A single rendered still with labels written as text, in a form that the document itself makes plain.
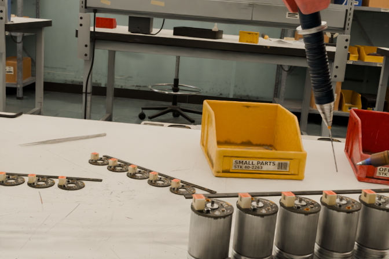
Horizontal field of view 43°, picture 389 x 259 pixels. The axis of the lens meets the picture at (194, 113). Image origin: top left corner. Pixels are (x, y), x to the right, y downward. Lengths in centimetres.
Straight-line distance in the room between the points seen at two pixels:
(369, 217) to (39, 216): 25
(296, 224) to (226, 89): 440
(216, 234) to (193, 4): 226
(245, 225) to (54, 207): 20
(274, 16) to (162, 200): 212
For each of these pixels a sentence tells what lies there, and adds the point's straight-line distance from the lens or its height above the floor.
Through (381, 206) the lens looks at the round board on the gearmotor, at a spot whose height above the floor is 81.
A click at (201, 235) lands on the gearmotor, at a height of 80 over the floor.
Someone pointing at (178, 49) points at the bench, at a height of 69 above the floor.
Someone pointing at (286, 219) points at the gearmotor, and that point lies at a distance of 31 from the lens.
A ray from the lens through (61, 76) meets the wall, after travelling 490.
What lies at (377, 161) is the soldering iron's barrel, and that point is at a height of 85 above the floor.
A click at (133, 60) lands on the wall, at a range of 472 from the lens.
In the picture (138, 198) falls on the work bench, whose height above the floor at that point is 75.
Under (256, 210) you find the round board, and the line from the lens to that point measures 29.
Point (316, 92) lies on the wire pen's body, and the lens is 28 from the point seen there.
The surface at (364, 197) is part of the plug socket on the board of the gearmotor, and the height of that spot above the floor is 81.
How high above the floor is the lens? 93
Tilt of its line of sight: 12 degrees down
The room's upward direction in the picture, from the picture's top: 5 degrees clockwise
